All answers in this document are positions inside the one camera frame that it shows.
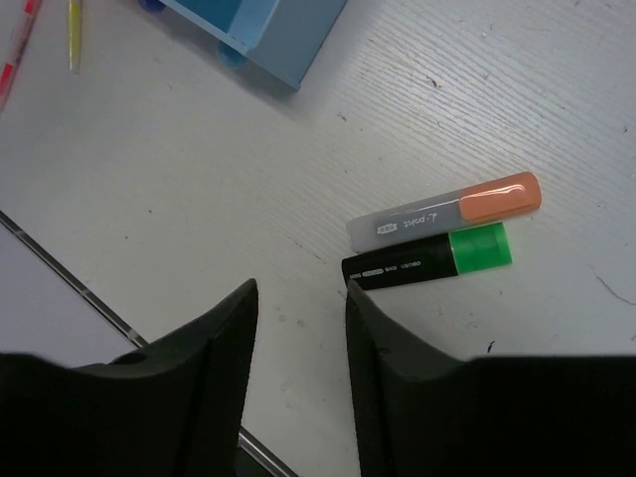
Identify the red white pen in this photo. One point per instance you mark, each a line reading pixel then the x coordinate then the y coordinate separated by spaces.
pixel 17 46

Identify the grey orange highlighter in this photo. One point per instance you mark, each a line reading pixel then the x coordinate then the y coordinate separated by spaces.
pixel 477 205

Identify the light blue container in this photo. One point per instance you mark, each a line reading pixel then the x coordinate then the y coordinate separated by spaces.
pixel 283 37

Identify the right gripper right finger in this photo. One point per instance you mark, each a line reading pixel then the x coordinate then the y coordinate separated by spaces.
pixel 421 412

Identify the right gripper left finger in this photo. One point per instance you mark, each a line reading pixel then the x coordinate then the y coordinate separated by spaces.
pixel 171 408

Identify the yellow pen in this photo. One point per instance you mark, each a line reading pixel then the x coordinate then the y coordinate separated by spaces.
pixel 74 35

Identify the black green highlighter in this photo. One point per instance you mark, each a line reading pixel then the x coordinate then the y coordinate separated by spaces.
pixel 443 256

